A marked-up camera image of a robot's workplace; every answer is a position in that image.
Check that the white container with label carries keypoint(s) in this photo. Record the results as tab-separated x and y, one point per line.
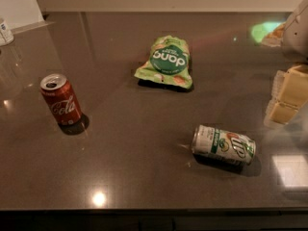
6	35

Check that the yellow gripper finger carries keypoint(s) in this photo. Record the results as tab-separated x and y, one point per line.
278	115
291	87

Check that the green white 7up can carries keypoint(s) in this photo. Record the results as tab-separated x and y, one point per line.
228	147

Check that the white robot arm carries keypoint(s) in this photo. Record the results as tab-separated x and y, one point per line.
292	37

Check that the red Coca-Cola can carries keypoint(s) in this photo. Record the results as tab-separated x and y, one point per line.
61	99

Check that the green Dang snack bag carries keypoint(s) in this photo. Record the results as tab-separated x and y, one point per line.
168	63

